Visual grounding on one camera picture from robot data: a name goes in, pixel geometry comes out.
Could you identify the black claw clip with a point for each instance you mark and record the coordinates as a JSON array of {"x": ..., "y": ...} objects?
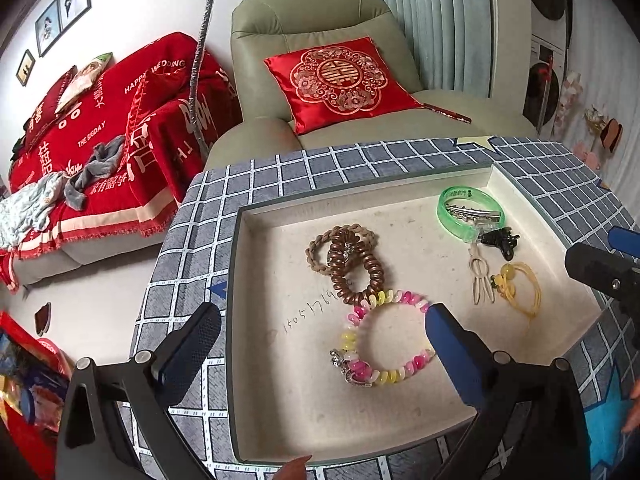
[{"x": 497, "y": 240}]

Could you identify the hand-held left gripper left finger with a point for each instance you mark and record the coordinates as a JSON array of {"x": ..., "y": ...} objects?
[{"x": 190, "y": 355}]

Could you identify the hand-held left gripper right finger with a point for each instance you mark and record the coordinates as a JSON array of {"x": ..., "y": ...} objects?
[{"x": 455, "y": 355}]

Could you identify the pale blue curtain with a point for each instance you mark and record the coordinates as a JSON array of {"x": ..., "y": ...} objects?
[{"x": 435, "y": 20}]

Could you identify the pale floral garment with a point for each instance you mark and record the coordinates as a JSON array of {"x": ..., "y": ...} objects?
[{"x": 25, "y": 210}]

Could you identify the sofa with red cover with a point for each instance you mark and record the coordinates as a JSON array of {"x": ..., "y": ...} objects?
[{"x": 165, "y": 45}]

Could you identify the red gift box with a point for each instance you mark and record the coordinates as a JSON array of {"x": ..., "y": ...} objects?
[{"x": 30, "y": 360}]

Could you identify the small black picture frame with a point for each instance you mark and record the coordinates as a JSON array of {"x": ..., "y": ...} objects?
[{"x": 25, "y": 67}]

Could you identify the person's left hand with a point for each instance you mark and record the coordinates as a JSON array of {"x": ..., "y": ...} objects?
[{"x": 292, "y": 470}]

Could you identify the wrapped lamp pole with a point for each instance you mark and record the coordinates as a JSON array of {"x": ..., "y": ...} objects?
[{"x": 194, "y": 85}]

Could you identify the white shallow tray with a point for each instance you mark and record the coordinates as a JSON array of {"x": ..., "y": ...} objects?
[{"x": 300, "y": 400}]

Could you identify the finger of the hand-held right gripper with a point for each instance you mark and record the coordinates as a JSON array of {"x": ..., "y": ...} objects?
[
  {"x": 627, "y": 242},
  {"x": 600, "y": 267}
]

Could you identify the grey garment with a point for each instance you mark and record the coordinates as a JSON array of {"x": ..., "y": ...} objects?
[{"x": 97, "y": 160}]

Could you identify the person's right hand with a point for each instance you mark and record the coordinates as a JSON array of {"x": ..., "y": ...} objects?
[{"x": 634, "y": 410}]

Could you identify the white green printed pillow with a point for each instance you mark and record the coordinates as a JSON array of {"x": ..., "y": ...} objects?
[{"x": 82, "y": 80}]

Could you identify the pink artificial flowers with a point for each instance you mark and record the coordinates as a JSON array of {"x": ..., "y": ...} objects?
[{"x": 570, "y": 90}]

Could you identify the green translucent bangle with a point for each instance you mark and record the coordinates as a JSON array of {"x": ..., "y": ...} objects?
[{"x": 465, "y": 192}]

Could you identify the silver metal hair clip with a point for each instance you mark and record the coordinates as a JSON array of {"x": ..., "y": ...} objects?
[{"x": 475, "y": 215}]

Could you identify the black blue picture frame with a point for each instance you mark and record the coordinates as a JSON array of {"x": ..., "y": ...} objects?
[{"x": 48, "y": 27}]

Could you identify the red embroidered cushion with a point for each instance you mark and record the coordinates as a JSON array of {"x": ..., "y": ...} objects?
[{"x": 340, "y": 80}]

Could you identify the beige leather armchair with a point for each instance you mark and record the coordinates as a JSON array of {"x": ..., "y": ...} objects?
[{"x": 260, "y": 140}]

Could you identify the cream pronged hair clip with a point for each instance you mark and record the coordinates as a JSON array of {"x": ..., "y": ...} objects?
[{"x": 476, "y": 260}]

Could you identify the red embroidered strip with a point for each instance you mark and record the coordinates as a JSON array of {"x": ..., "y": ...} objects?
[{"x": 447, "y": 112}]

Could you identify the dark red floor sticker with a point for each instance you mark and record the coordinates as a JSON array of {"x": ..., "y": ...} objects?
[{"x": 43, "y": 317}]

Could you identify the light grey sofa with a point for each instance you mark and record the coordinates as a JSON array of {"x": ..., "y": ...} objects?
[{"x": 100, "y": 250}]

